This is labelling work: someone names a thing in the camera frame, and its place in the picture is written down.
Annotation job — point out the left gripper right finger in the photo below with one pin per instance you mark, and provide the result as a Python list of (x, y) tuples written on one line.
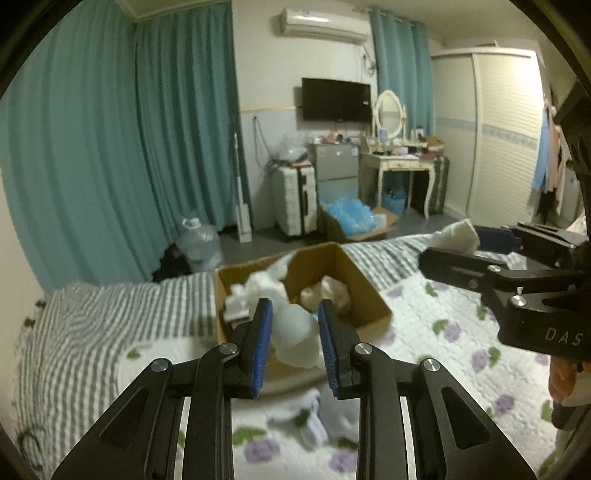
[(414, 418)]

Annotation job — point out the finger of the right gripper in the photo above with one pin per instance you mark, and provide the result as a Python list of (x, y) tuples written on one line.
[(498, 240), (465, 271)]

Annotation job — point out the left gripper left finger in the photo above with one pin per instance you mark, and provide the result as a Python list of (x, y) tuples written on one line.
[(171, 407)]

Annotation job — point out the grey white sock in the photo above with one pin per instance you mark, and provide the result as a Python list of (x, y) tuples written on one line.
[(459, 237)]

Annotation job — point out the white and green plush toy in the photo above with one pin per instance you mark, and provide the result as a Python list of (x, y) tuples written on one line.
[(319, 419)]

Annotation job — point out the beige plush toy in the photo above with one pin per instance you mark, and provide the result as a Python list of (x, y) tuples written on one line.
[(327, 289)]

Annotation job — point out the dark striped suitcase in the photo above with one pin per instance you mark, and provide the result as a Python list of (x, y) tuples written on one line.
[(439, 191)]

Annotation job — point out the grey checked bed sheet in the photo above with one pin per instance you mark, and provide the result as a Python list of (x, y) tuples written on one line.
[(70, 372)]

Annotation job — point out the hanging clothes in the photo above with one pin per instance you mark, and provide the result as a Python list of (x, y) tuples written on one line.
[(551, 166)]

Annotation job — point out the blue waste basket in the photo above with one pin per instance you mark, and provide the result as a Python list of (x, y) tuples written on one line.
[(395, 201)]

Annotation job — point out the open cardboard box on bed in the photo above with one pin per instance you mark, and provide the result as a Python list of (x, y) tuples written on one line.
[(296, 283)]

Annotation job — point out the blue plastic bags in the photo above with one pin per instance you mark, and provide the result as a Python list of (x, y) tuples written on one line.
[(345, 203)]

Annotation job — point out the white louvred wardrobe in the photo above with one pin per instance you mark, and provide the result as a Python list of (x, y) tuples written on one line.
[(488, 105)]

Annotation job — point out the cardboard box on floor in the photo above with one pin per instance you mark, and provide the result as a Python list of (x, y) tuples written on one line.
[(362, 225)]

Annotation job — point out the white oval vanity mirror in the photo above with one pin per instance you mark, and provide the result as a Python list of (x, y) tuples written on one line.
[(389, 115)]

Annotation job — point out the small grey fridge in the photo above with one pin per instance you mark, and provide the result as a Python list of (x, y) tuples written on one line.
[(336, 170)]

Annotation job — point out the white hard suitcase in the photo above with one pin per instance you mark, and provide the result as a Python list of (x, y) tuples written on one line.
[(295, 201)]

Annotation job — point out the narrow teal window curtain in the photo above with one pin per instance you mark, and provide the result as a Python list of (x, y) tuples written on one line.
[(404, 65)]

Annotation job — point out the clear water jug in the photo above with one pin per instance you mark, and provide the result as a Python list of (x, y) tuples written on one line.
[(199, 244)]

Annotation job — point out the clear plastic bag on suitcase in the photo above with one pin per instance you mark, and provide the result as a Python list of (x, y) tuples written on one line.
[(292, 149)]

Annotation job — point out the white floor mop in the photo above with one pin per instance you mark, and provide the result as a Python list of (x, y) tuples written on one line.
[(241, 208)]

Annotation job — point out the white air conditioner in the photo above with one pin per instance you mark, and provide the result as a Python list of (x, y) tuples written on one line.
[(328, 26)]

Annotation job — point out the large teal curtain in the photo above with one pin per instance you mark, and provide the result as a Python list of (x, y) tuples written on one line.
[(112, 133)]

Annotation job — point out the black wall television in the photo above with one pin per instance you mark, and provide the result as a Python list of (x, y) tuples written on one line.
[(336, 101)]

